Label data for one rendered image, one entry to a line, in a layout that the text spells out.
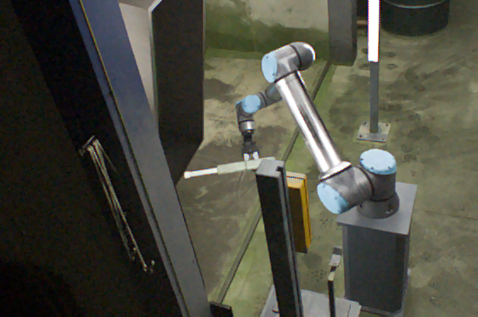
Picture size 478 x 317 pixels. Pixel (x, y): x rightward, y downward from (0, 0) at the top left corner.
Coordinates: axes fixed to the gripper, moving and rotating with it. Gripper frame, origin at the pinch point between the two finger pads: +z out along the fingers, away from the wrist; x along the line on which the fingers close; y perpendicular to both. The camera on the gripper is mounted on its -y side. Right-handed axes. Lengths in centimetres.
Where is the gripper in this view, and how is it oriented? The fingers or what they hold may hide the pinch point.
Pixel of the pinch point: (253, 167)
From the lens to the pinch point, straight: 299.9
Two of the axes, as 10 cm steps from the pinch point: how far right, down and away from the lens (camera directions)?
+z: 1.5, 9.7, -1.9
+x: -9.9, 1.6, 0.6
